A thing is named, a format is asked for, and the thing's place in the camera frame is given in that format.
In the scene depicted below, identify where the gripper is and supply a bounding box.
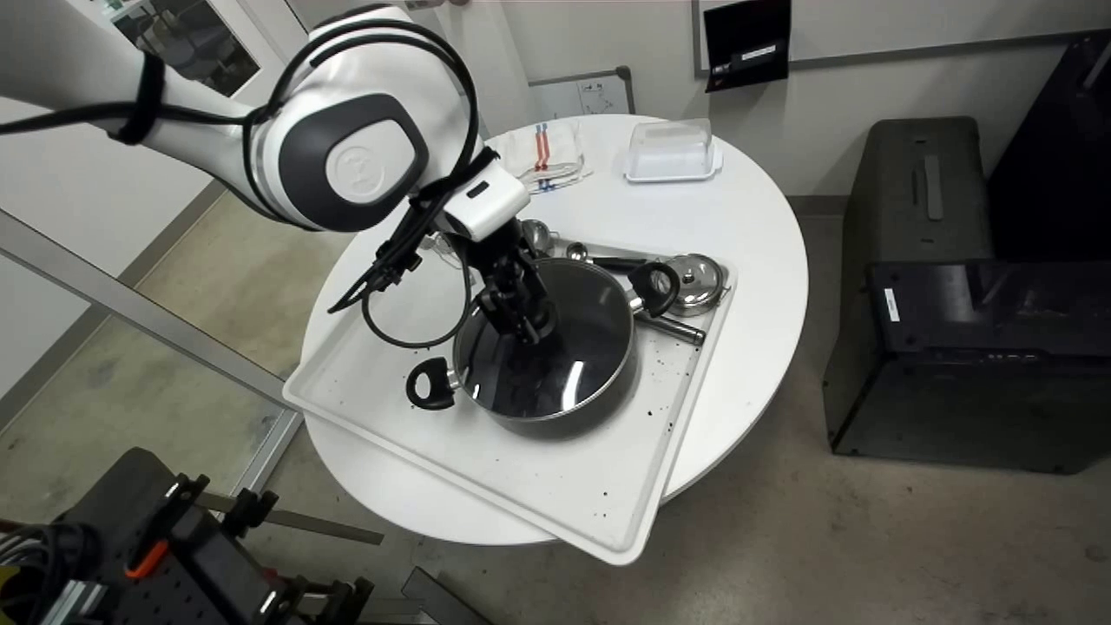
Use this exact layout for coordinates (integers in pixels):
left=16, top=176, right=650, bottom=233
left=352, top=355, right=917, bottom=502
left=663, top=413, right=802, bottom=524
left=457, top=220, right=559, bottom=345

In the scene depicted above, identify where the glass pot lid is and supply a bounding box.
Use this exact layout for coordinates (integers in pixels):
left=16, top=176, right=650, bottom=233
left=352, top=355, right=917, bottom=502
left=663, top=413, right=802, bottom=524
left=452, top=258, right=637, bottom=423

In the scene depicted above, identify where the steel lid with knob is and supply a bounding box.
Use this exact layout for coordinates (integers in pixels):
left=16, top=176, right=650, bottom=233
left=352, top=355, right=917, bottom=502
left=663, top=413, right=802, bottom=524
left=663, top=253, right=729, bottom=317

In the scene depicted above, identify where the steel measuring cup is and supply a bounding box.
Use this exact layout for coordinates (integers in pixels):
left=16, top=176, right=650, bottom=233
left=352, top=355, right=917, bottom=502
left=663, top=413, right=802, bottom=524
left=520, top=219, right=557, bottom=258

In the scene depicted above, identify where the white cloth with coloured stripes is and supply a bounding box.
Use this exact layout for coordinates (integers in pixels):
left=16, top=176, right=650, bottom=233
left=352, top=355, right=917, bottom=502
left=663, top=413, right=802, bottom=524
left=500, top=119, right=595, bottom=194

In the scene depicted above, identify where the white plastic tray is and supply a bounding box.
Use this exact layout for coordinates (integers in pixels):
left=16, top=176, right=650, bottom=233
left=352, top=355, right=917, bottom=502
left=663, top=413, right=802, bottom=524
left=283, top=245, right=740, bottom=567

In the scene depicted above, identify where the clear plastic butter dish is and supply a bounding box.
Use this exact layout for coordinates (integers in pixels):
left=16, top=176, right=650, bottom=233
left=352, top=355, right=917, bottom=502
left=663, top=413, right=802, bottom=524
left=622, top=117, right=724, bottom=185

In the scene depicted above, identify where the whiteboard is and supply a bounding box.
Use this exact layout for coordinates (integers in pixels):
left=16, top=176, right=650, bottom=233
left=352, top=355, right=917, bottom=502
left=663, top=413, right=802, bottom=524
left=528, top=65, right=636, bottom=122

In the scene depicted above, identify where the window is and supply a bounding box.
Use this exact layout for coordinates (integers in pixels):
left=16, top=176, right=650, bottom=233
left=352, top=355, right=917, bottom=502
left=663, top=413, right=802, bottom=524
left=102, top=0, right=263, bottom=99

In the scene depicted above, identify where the black clamp with orange trigger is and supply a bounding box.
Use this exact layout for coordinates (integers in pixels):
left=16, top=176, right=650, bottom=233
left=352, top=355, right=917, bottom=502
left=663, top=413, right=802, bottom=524
left=122, top=473, right=214, bottom=584

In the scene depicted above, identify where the large black equipment case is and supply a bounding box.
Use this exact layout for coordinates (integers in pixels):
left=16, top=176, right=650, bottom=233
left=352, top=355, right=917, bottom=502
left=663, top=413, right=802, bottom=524
left=822, top=115, right=1111, bottom=477

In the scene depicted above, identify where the small steel scoop black handle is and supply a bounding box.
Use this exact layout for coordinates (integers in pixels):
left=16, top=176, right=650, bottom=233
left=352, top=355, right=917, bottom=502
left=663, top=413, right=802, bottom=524
left=564, top=241, right=662, bottom=272

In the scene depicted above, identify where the dark pot with black handles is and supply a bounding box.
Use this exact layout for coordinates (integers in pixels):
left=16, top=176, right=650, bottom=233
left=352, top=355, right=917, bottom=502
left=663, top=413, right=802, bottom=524
left=405, top=257, right=683, bottom=442

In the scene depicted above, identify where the steel rod handle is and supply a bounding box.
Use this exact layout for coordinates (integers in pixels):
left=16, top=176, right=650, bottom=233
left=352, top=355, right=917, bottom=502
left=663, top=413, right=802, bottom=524
left=636, top=311, right=707, bottom=347

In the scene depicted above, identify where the black wall holder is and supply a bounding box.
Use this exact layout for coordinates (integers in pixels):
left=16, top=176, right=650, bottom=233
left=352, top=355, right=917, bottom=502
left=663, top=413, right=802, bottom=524
left=701, top=0, right=793, bottom=94

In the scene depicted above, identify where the grey metal partition frame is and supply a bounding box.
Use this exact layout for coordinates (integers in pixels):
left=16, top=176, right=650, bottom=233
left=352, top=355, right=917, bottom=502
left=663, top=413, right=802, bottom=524
left=0, top=208, right=305, bottom=497

